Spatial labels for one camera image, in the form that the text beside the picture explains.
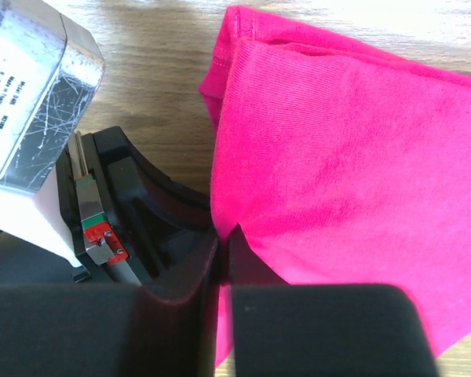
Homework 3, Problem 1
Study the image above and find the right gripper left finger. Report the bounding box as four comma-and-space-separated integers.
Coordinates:
0, 232, 217, 376

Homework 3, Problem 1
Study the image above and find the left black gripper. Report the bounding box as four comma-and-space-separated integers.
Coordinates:
56, 126, 212, 284

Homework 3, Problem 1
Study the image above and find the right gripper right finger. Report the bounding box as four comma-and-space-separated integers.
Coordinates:
228, 228, 439, 376

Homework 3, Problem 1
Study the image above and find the pink red t shirt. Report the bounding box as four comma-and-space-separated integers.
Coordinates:
199, 5, 471, 355

